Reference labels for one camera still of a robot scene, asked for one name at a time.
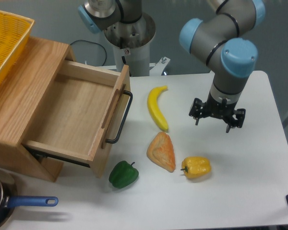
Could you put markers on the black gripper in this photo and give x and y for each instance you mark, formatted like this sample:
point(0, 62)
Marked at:
point(220, 106)

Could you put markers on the yellow bell pepper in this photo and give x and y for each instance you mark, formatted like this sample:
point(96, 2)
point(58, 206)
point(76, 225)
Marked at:
point(195, 167)

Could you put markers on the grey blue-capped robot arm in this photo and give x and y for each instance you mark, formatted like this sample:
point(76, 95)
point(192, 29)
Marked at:
point(218, 43)

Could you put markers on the green bell pepper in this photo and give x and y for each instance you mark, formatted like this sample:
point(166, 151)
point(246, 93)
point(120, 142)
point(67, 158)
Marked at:
point(123, 175)

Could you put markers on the yellow banana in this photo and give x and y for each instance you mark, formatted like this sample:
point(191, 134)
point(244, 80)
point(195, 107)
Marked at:
point(153, 108)

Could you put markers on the triangular pastry bread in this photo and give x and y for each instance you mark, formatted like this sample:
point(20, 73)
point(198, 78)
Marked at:
point(161, 152)

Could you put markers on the open wooden drawer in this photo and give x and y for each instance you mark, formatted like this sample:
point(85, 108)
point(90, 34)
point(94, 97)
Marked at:
point(82, 107)

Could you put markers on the wooden drawer cabinet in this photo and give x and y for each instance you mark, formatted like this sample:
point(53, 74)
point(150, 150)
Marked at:
point(20, 95)

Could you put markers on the yellow plastic basket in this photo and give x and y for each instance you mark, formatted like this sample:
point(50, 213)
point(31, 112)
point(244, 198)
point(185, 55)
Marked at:
point(14, 33)

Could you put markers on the black drawer handle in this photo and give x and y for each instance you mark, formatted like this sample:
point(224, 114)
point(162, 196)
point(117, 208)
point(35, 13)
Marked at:
point(123, 120)

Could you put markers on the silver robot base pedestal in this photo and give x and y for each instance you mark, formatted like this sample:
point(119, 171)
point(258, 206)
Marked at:
point(131, 47)

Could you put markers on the blue-handled frying pan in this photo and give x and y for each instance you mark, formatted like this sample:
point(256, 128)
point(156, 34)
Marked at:
point(9, 198)

